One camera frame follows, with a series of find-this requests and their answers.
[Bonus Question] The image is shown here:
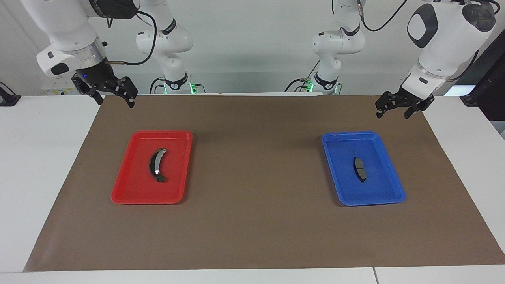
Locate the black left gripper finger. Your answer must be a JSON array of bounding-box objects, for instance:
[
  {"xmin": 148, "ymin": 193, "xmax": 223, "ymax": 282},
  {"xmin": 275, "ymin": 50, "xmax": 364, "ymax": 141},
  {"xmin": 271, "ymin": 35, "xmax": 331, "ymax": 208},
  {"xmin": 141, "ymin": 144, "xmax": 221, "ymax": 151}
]
[
  {"xmin": 375, "ymin": 92, "xmax": 400, "ymax": 119},
  {"xmin": 403, "ymin": 103, "xmax": 426, "ymax": 120}
]

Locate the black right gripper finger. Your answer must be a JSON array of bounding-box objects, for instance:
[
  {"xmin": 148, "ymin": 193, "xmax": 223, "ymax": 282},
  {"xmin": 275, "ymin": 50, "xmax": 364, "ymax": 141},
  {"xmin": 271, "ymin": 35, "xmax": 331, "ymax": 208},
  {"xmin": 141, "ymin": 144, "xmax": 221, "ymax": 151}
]
[
  {"xmin": 107, "ymin": 76, "xmax": 138, "ymax": 109},
  {"xmin": 72, "ymin": 77, "xmax": 104, "ymax": 105}
]

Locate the dark brake pad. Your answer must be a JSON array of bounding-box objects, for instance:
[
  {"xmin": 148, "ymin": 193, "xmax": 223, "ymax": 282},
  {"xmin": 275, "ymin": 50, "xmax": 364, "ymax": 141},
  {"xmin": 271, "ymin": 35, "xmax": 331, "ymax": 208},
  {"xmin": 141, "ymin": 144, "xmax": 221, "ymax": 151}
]
[{"xmin": 353, "ymin": 157, "xmax": 367, "ymax": 183}]

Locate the curved brake shoe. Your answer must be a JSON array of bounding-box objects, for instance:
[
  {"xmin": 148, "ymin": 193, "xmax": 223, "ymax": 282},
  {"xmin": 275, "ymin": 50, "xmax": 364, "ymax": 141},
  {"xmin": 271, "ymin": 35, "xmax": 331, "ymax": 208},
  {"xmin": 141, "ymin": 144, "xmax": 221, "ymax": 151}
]
[{"xmin": 149, "ymin": 148, "xmax": 168, "ymax": 184}]

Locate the white box with yellow label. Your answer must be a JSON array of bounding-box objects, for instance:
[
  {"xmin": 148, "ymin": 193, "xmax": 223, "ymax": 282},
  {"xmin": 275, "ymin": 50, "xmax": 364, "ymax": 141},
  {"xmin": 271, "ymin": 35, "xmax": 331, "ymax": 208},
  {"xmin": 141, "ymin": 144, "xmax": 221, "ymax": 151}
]
[{"xmin": 41, "ymin": 77, "xmax": 79, "ymax": 95}]

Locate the black panel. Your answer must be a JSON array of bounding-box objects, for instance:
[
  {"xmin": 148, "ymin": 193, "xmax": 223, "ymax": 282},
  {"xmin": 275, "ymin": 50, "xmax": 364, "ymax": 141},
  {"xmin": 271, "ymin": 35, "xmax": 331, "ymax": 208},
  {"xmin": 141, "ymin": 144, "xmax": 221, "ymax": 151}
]
[{"xmin": 460, "ymin": 34, "xmax": 505, "ymax": 123}]

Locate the blue plastic tray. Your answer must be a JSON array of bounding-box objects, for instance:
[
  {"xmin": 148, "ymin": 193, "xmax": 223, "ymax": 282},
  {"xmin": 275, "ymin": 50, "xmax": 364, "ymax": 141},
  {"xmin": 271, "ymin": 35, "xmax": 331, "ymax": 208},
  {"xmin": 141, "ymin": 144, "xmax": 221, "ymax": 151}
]
[{"xmin": 321, "ymin": 131, "xmax": 407, "ymax": 206}]

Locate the red plastic tray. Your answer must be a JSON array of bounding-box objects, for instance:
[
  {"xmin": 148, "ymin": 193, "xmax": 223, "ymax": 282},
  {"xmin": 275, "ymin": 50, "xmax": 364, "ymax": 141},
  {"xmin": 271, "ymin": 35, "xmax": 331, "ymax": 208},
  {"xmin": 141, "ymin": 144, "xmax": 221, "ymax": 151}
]
[{"xmin": 111, "ymin": 130, "xmax": 193, "ymax": 205}]

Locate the brown table mat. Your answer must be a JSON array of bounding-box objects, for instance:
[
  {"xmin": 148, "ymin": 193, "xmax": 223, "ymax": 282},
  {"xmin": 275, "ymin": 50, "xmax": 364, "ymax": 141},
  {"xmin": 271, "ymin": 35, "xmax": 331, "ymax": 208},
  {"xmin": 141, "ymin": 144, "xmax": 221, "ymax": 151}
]
[{"xmin": 23, "ymin": 95, "xmax": 505, "ymax": 273}]

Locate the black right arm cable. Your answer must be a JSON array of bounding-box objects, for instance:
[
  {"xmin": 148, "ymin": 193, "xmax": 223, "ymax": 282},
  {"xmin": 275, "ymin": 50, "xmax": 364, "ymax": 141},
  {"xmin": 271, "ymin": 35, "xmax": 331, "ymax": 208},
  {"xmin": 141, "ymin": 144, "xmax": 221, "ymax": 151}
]
[{"xmin": 107, "ymin": 8, "xmax": 157, "ymax": 65}]

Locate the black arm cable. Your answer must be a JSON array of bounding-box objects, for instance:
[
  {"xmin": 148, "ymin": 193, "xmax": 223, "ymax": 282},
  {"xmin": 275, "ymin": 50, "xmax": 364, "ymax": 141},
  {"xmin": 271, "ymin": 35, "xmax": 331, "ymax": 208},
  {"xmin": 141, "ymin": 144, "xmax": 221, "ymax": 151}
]
[
  {"xmin": 356, "ymin": 0, "xmax": 409, "ymax": 32},
  {"xmin": 107, "ymin": 8, "xmax": 157, "ymax": 65}
]

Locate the black right base cable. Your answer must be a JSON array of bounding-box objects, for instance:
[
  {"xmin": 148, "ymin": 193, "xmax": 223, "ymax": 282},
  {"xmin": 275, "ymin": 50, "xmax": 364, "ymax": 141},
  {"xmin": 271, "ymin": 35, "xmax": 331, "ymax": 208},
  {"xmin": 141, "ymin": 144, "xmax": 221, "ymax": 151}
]
[{"xmin": 149, "ymin": 77, "xmax": 165, "ymax": 95}]

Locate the black base cable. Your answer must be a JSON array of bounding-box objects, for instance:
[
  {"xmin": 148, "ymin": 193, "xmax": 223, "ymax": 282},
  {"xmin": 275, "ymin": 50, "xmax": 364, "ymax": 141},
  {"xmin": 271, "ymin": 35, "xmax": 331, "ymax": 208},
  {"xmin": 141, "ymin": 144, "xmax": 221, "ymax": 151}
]
[
  {"xmin": 284, "ymin": 59, "xmax": 321, "ymax": 93},
  {"xmin": 149, "ymin": 77, "xmax": 165, "ymax": 95}
]

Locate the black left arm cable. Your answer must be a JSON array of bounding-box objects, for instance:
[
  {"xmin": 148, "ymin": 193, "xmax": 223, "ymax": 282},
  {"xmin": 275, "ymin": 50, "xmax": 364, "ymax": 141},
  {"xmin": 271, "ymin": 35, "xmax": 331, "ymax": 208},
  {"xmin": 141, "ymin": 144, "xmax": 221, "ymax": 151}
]
[{"xmin": 356, "ymin": 0, "xmax": 409, "ymax": 32}]

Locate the black clamp bracket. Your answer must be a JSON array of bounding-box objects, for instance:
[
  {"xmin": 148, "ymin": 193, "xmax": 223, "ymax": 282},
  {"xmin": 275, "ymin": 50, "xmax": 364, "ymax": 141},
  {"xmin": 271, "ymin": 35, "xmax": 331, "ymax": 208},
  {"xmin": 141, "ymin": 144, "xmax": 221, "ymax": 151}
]
[{"xmin": 0, "ymin": 82, "xmax": 21, "ymax": 107}]

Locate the black left base cable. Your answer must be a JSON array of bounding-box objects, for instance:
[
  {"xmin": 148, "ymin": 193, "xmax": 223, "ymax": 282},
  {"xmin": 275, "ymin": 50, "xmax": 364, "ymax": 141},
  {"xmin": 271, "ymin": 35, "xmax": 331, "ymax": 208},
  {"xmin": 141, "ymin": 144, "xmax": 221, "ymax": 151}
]
[{"xmin": 284, "ymin": 59, "xmax": 321, "ymax": 93}]

